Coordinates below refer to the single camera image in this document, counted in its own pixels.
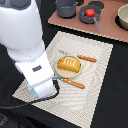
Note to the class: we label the fork with wooden handle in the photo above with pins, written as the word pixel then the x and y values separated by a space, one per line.
pixel 68 81

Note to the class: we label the grey frying pan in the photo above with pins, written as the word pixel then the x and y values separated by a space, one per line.
pixel 90 20

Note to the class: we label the knife with wooden handle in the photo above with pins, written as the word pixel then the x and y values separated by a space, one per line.
pixel 79 56

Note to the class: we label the beige bowl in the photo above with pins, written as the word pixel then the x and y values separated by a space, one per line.
pixel 123 16

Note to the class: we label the beige round plate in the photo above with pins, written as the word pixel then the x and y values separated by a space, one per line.
pixel 66 73

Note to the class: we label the grey two-handled pot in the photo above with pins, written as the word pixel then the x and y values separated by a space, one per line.
pixel 66 8

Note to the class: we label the beige woven placemat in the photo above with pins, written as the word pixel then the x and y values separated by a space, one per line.
pixel 73 107

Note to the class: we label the light blue milk carton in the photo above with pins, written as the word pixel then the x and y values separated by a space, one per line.
pixel 31 90

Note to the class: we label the red toy tomato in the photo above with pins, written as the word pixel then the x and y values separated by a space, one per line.
pixel 89 13

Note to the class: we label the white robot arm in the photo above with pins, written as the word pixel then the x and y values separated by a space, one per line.
pixel 21 34

